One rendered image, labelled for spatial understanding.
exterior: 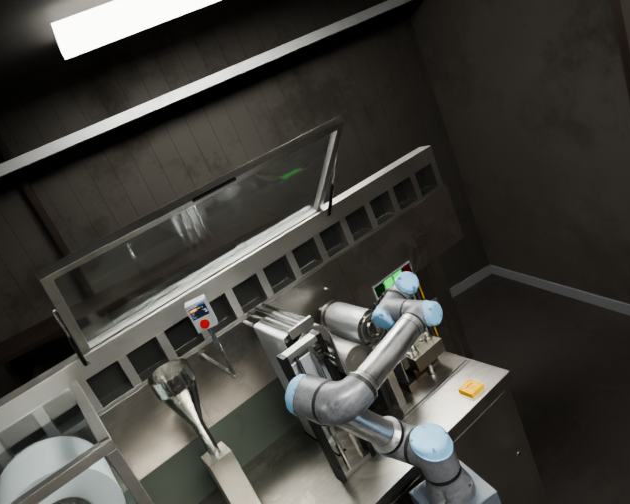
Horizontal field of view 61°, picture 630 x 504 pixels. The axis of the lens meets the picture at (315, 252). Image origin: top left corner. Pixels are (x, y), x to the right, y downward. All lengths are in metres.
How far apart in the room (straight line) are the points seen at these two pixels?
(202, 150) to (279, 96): 0.67
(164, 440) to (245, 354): 0.43
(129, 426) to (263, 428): 0.55
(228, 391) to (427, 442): 0.86
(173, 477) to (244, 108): 2.48
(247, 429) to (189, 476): 0.28
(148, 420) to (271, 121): 2.39
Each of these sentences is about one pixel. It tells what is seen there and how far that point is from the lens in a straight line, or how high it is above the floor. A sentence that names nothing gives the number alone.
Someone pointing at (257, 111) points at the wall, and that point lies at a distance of 3.88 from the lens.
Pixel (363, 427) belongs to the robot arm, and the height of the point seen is 1.25.
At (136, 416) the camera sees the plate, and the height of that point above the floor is 1.36.
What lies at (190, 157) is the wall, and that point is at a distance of 3.76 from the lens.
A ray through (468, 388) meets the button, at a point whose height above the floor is 0.92.
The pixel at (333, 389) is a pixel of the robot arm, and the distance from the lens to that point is 1.43.
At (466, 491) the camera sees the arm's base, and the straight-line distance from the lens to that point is 1.82.
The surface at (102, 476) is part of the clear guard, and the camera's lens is 1.57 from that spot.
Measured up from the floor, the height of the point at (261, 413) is 1.05.
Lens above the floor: 2.24
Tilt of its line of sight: 18 degrees down
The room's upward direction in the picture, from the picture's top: 24 degrees counter-clockwise
